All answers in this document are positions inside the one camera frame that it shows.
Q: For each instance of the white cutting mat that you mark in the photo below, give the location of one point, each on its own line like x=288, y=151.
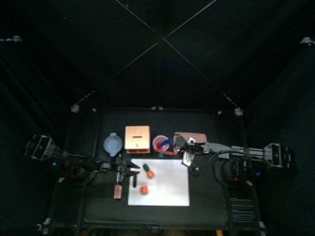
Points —
x=161, y=184

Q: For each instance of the blue toy utensil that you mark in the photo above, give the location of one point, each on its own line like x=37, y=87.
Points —
x=166, y=143

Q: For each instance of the white text label sticker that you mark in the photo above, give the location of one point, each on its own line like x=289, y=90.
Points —
x=242, y=210

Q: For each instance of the orange wooden box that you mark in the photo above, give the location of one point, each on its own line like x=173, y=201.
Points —
x=138, y=142

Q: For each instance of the pink plastic cup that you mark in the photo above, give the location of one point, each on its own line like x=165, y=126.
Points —
x=161, y=144

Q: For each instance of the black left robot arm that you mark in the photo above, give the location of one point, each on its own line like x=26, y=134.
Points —
x=62, y=153

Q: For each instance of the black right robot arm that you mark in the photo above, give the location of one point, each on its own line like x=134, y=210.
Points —
x=250, y=152

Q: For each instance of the toy carrot with green top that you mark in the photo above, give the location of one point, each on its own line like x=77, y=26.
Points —
x=149, y=171

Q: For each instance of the grey frame clamp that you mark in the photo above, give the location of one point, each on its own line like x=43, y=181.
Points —
x=75, y=108
x=308, y=40
x=15, y=39
x=240, y=111

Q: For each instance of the orange toy carrot piece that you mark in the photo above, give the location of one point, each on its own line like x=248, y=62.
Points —
x=145, y=189

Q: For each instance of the red toy utensil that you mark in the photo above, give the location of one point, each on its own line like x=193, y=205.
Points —
x=169, y=151

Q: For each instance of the light blue plastic bowl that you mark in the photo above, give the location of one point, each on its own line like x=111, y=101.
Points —
x=113, y=144

